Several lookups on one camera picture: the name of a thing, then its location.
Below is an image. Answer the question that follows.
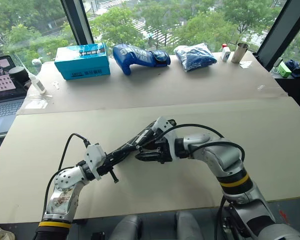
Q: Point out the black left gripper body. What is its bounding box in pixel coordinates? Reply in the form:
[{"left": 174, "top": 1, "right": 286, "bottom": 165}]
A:
[{"left": 96, "top": 152, "right": 120, "bottom": 184}]

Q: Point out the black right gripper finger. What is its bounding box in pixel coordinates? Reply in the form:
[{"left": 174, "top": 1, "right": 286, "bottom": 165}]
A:
[
  {"left": 139, "top": 139, "right": 161, "bottom": 151},
  {"left": 134, "top": 150, "right": 164, "bottom": 163}
]

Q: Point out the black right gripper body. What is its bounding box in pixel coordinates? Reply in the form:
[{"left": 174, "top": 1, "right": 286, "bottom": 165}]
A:
[{"left": 153, "top": 138, "right": 177, "bottom": 165}]

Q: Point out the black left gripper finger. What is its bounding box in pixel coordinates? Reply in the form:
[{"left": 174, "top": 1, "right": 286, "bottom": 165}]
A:
[
  {"left": 111, "top": 148, "right": 139, "bottom": 166},
  {"left": 106, "top": 144, "right": 139, "bottom": 159}
]

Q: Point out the grey rounded shape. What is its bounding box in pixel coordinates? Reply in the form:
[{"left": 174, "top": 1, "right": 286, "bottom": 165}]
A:
[
  {"left": 109, "top": 214, "right": 143, "bottom": 240},
  {"left": 174, "top": 211, "right": 205, "bottom": 240}
]

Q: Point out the blue boxing glove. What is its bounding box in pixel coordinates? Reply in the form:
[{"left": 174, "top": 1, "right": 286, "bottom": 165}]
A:
[{"left": 112, "top": 43, "right": 171, "bottom": 76}]

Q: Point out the blue cardboard box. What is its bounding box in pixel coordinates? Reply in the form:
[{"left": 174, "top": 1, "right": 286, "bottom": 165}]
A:
[{"left": 54, "top": 42, "right": 111, "bottom": 81}]

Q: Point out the blue cloth in plastic bag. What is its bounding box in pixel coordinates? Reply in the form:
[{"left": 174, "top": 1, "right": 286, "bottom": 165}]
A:
[{"left": 173, "top": 42, "right": 218, "bottom": 73}]

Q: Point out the white glue bottle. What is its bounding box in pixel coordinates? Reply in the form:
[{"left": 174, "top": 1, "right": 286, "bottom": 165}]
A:
[{"left": 26, "top": 67, "right": 47, "bottom": 95}]

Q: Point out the small white bottle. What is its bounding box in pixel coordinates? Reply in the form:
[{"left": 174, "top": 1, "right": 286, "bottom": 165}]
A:
[{"left": 221, "top": 47, "right": 232, "bottom": 62}]

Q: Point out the grey laptop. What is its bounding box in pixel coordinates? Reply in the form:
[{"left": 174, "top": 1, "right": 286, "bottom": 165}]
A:
[{"left": 0, "top": 55, "right": 28, "bottom": 137}]

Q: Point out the pale grey rounded object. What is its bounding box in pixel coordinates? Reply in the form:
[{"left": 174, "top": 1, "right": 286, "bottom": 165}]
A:
[{"left": 31, "top": 57, "right": 43, "bottom": 75}]

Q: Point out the steel cup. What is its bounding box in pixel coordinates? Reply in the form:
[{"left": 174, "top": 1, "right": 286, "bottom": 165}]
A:
[{"left": 230, "top": 42, "right": 250, "bottom": 64}]

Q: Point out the black cylinder speaker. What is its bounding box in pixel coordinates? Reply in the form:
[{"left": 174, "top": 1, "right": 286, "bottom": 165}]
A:
[{"left": 8, "top": 66, "right": 31, "bottom": 88}]

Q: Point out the green box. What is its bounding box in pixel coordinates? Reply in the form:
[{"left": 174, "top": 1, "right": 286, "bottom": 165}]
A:
[{"left": 276, "top": 61, "right": 293, "bottom": 78}]

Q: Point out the dark blue crumpled cloth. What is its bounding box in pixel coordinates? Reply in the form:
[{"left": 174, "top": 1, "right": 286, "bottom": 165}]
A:
[{"left": 284, "top": 59, "right": 300, "bottom": 79}]

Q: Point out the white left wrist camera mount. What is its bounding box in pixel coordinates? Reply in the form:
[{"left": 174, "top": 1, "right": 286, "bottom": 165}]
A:
[{"left": 84, "top": 143, "right": 107, "bottom": 181}]

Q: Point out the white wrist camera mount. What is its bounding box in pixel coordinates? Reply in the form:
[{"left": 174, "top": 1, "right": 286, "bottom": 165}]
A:
[
  {"left": 84, "top": 143, "right": 107, "bottom": 181},
  {"left": 151, "top": 116, "right": 178, "bottom": 147}
]

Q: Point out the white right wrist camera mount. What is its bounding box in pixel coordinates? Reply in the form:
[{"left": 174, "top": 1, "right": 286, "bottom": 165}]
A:
[{"left": 151, "top": 116, "right": 178, "bottom": 147}]

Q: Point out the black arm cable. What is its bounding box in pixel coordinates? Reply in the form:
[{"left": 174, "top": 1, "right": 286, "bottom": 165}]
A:
[
  {"left": 214, "top": 196, "right": 227, "bottom": 240},
  {"left": 142, "top": 123, "right": 246, "bottom": 173},
  {"left": 41, "top": 133, "right": 91, "bottom": 221}
]

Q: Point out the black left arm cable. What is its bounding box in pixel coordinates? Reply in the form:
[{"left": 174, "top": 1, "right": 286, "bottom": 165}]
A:
[{"left": 41, "top": 133, "right": 91, "bottom": 221}]

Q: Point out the black right upper arm cable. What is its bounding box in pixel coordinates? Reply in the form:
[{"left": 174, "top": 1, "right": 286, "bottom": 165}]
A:
[{"left": 214, "top": 196, "right": 227, "bottom": 240}]

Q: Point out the black window frame post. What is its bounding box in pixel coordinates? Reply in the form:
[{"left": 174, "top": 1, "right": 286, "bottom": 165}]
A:
[
  {"left": 60, "top": 0, "right": 95, "bottom": 46},
  {"left": 256, "top": 0, "right": 300, "bottom": 72}
]

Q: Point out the white charger with cable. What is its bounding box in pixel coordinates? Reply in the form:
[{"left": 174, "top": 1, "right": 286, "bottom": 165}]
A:
[{"left": 271, "top": 57, "right": 284, "bottom": 75}]

